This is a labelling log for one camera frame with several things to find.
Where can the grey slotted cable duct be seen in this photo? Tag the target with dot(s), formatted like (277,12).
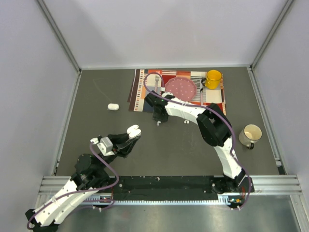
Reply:
(173,197)

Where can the patchwork colourful placemat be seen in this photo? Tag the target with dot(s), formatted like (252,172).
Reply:
(145,78)

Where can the white charging case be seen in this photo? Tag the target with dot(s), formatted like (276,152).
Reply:
(133,131)

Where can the closed white earbud case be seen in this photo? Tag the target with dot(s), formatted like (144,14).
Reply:
(113,106)

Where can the yellow mug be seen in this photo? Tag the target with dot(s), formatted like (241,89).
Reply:
(212,79)

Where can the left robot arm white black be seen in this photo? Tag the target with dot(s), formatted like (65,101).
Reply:
(93,174)

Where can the pink handled fork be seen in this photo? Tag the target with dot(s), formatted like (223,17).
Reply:
(157,79)

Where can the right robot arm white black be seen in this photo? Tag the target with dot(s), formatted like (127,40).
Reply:
(215,130)

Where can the pink dotted plate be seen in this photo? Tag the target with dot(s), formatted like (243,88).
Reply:
(182,88)

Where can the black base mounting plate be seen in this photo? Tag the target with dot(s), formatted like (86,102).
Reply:
(164,186)

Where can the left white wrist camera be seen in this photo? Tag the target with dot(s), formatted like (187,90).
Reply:
(104,144)

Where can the beige ceramic mug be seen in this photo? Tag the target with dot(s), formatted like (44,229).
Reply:
(250,135)

